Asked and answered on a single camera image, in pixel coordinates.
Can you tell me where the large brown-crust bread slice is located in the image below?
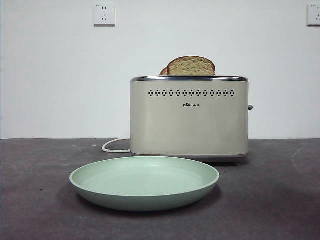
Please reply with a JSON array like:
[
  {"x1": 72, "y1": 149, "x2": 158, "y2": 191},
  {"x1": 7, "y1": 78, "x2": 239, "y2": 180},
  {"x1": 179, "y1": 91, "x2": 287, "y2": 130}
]
[{"x1": 166, "y1": 56, "x2": 216, "y2": 76}]

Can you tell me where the pale green round plate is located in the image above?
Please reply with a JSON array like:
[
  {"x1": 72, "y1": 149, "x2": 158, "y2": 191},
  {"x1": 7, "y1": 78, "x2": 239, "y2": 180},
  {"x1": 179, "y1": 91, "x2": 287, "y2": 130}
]
[{"x1": 69, "y1": 155, "x2": 221, "y2": 213}]

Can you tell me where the beige two-slot toaster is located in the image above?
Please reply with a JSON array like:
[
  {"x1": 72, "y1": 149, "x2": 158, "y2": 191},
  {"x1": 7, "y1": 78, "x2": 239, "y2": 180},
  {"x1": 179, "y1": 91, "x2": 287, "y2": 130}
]
[{"x1": 129, "y1": 74, "x2": 254, "y2": 165}]

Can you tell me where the white toaster power cord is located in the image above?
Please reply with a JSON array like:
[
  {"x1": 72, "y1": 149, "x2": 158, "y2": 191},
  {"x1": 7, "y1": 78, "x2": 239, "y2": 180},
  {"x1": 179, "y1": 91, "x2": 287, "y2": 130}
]
[{"x1": 101, "y1": 138, "x2": 132, "y2": 154}]

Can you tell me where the white wall socket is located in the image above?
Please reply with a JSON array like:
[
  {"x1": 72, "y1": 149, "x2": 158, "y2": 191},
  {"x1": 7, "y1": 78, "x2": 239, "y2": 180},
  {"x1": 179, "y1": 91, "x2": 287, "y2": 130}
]
[
  {"x1": 93, "y1": 2, "x2": 117, "y2": 27},
  {"x1": 306, "y1": 3, "x2": 320, "y2": 27}
]

